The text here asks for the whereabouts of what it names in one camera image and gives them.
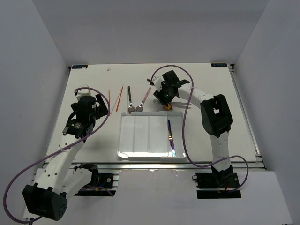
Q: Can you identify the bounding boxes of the ornate silver knife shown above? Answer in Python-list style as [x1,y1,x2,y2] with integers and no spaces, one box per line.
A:
[153,99,187,108]

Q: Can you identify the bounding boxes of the rainbow iridescent knife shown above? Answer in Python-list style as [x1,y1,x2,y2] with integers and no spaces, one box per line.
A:
[167,120,176,157]

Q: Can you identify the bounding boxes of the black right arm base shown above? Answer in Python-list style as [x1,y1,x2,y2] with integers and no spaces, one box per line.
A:
[192,167,242,199]

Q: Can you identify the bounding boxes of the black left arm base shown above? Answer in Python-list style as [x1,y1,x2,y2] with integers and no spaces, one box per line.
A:
[74,163,119,197]

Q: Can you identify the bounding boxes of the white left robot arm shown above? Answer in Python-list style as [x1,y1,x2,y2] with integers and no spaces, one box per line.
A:
[22,94,108,221]

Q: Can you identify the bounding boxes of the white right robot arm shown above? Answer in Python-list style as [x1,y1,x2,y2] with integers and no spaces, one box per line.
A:
[149,70,233,187]

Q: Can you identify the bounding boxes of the rainbow iridescent spoon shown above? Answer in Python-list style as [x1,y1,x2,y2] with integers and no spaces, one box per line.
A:
[163,104,173,111]

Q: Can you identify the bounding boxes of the orange chopstick left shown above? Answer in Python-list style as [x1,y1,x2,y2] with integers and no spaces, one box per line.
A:
[108,90,111,116]

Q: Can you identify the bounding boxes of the orange chopstick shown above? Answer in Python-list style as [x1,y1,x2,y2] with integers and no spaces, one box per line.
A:
[108,90,111,116]
[116,86,123,112]

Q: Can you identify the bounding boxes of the orange chopstick right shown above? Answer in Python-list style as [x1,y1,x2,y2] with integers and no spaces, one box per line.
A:
[116,86,123,112]

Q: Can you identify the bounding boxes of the blue label sticker left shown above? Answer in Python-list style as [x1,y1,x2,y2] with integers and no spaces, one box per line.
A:
[71,65,88,69]

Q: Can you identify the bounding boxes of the blue label sticker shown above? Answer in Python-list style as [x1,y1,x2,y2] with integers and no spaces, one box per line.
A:
[211,63,227,67]
[71,65,88,69]

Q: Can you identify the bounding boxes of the blue label sticker right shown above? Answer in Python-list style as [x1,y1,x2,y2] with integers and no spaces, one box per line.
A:
[211,63,227,67]

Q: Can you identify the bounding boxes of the white divided cutlery tray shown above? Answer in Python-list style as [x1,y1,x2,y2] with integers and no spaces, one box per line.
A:
[117,111,186,161]

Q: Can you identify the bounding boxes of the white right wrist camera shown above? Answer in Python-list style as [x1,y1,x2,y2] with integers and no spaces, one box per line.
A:
[147,77,164,91]

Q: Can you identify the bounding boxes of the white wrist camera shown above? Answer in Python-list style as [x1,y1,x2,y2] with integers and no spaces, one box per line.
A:
[147,77,164,91]
[74,84,91,101]

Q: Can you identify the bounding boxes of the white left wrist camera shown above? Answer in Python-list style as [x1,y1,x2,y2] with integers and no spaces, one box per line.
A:
[74,84,91,101]

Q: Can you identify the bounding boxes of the pink handled spoon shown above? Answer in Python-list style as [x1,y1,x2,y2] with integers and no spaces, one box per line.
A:
[135,87,151,112]

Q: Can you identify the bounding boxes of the black handled spoon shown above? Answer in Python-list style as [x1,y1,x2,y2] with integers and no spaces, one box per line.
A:
[127,86,135,114]

